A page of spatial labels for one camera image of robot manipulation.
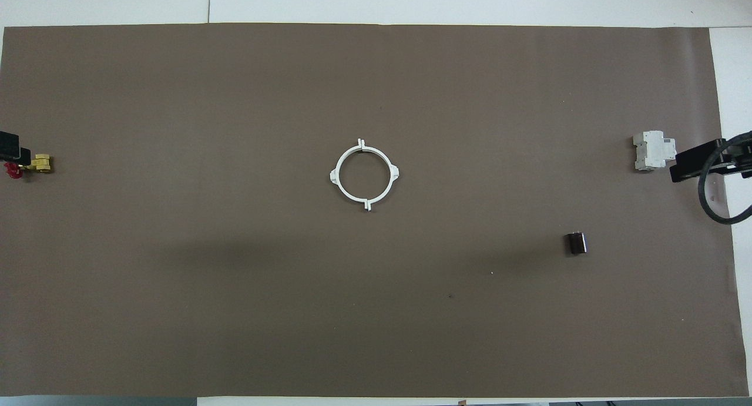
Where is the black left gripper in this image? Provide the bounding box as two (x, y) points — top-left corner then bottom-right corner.
(0, 132), (32, 166)

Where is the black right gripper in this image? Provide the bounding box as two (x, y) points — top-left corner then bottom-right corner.
(670, 136), (752, 184)

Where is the white half-ring pipe clamp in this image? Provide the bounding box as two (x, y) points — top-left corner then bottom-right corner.
(358, 140), (402, 212)
(328, 138), (371, 212)

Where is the grey circuit breaker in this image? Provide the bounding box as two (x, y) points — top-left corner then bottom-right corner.
(632, 130), (678, 173)

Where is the dark brown small cylinder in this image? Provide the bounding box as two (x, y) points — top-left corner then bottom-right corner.
(564, 231), (589, 257)

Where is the brown paper table mat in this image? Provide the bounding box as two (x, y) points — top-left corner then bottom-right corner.
(0, 23), (750, 398)

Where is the brass valve red handle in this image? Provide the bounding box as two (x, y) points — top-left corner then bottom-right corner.
(4, 153), (54, 181)

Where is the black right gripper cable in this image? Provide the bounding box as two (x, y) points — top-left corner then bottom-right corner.
(697, 132), (752, 226)

